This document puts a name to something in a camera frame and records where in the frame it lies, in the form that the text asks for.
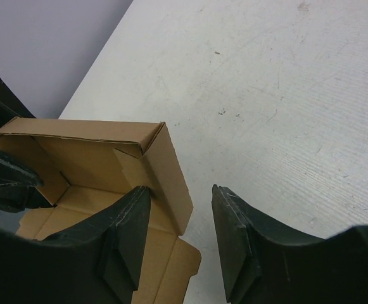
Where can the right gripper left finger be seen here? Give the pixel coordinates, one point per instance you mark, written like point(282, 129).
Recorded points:
point(98, 260)

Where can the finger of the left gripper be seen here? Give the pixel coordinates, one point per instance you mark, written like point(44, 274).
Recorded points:
point(18, 186)

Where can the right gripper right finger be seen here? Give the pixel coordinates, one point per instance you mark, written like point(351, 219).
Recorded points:
point(266, 261)

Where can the cardboard box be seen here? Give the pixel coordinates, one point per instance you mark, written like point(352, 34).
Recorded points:
point(86, 166)

